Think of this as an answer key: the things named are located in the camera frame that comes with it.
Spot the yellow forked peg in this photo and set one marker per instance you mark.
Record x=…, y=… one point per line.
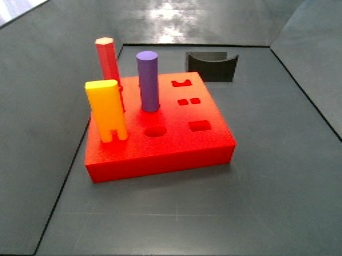
x=104, y=100

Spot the purple cylinder peg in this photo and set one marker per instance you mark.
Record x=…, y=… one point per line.
x=147, y=71

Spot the red hexagonal peg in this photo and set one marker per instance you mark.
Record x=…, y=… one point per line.
x=107, y=58

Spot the red peg board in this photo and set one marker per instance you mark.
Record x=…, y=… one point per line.
x=180, y=137

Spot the black curved fixture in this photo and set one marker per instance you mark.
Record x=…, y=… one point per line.
x=214, y=66

